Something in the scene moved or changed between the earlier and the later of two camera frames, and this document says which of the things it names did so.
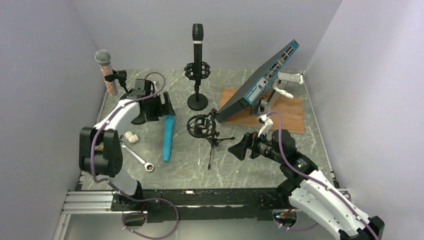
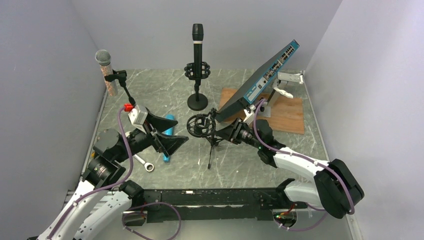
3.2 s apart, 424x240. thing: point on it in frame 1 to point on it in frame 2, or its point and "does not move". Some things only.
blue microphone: x=169 y=120 does not move
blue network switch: x=250 y=90 does not move
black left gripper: x=166 y=109 to x=169 y=144
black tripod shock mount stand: x=200 y=126 does not move
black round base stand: x=197 y=71 does not move
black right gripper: x=251 y=141 to x=231 y=133
